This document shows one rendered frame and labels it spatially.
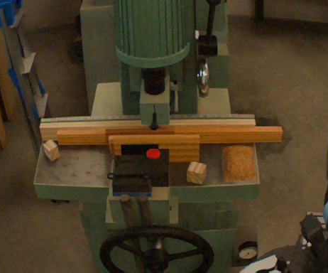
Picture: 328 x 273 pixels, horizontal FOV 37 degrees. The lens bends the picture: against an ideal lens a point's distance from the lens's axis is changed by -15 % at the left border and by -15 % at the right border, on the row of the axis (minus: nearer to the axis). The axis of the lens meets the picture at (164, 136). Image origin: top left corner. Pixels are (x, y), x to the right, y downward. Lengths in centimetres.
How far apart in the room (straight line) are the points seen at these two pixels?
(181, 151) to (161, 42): 33
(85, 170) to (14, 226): 117
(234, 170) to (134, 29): 45
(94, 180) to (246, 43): 239
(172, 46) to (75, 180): 44
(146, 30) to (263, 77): 217
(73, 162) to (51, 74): 201
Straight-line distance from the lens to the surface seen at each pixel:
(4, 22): 200
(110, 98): 181
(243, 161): 140
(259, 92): 316
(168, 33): 119
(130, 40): 121
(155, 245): 134
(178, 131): 146
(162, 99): 135
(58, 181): 141
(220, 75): 154
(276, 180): 265
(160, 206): 128
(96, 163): 144
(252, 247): 150
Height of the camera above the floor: 190
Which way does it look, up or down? 42 degrees down
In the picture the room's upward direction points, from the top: 2 degrees counter-clockwise
